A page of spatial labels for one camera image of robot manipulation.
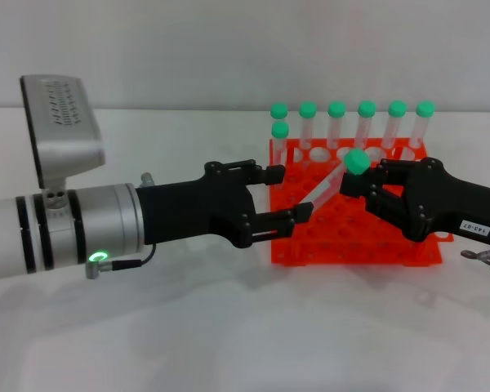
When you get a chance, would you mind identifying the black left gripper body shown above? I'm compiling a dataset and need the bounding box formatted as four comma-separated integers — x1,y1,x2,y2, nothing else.
136,160,259,250

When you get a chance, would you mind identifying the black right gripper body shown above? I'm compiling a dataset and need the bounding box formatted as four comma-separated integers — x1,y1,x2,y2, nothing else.
391,158,490,243

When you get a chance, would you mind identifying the green-capped clear test tube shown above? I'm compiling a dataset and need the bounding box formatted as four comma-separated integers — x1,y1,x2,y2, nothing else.
354,100,377,152
297,148,372,214
271,121,290,167
298,101,318,164
408,100,436,160
327,100,347,160
269,102,289,124
381,100,408,163

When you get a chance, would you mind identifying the orange test tube rack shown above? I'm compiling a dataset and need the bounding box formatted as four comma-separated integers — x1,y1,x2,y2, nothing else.
268,137,455,267

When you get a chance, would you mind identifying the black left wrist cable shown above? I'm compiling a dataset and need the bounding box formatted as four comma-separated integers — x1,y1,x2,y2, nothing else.
85,243,157,281

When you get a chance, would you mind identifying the silver left camera bracket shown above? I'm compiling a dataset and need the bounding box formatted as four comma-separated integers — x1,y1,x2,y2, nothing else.
40,176,70,206

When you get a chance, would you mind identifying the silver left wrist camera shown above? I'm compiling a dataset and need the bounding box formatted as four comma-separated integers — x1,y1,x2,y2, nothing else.
19,74,107,189

